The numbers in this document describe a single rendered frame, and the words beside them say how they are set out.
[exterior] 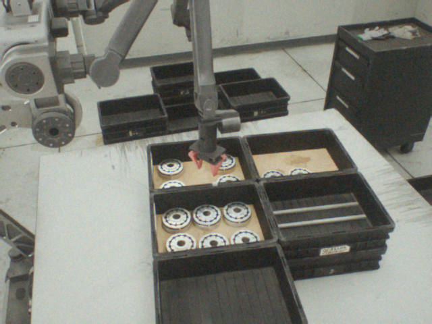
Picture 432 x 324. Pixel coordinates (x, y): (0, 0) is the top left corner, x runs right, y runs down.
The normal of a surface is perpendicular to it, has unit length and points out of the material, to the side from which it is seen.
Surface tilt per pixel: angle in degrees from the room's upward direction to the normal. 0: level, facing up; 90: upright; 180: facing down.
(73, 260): 0
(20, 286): 0
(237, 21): 90
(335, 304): 0
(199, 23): 71
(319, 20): 90
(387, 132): 90
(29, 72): 90
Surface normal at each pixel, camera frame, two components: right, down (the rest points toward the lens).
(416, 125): 0.28, 0.59
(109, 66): 0.26, 0.30
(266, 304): 0.00, -0.79
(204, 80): 0.20, 0.09
